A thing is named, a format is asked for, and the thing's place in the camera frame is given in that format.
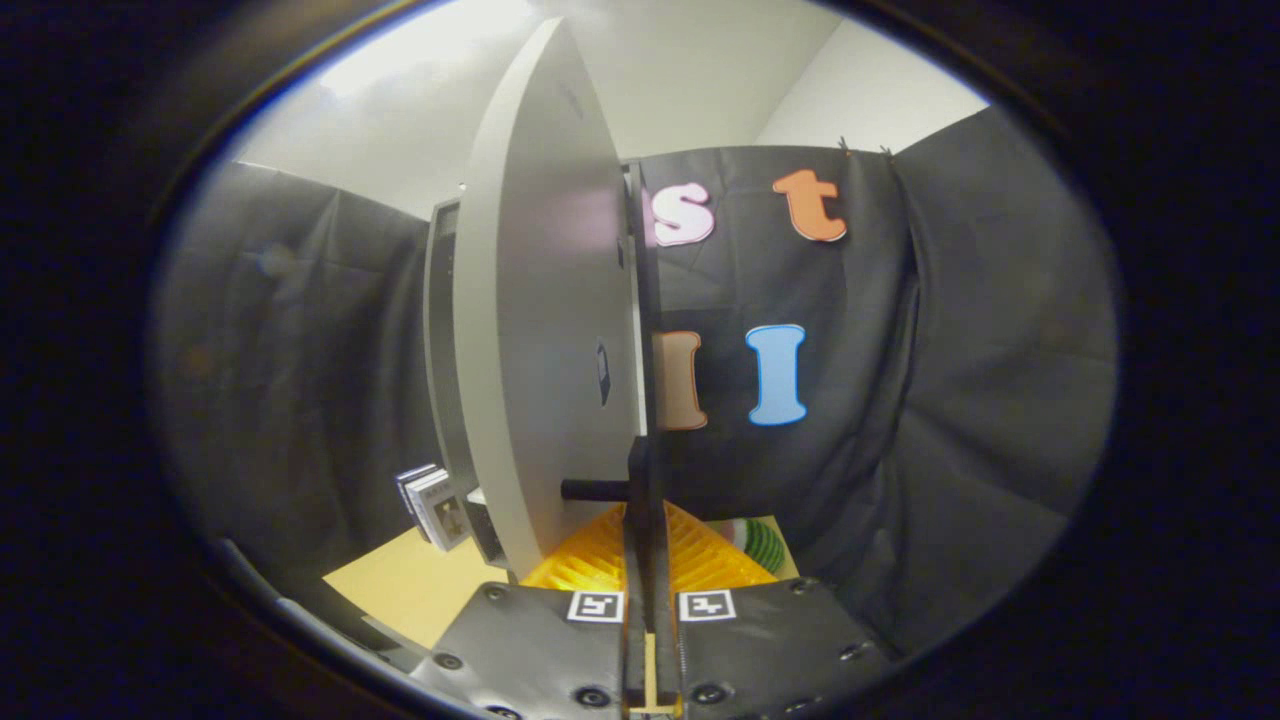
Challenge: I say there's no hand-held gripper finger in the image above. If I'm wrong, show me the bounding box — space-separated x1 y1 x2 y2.
410 440 652 720
650 440 893 720

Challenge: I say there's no green striped shoe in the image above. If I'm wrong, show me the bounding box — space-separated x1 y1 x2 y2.
708 517 788 577

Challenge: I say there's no grey shoe cabinet door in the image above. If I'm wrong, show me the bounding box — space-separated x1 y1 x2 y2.
453 15 662 583

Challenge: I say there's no small printed white box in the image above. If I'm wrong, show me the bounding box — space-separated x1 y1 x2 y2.
394 463 473 553

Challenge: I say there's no black backdrop cloth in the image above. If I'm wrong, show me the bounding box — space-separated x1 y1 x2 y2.
150 105 1121 663

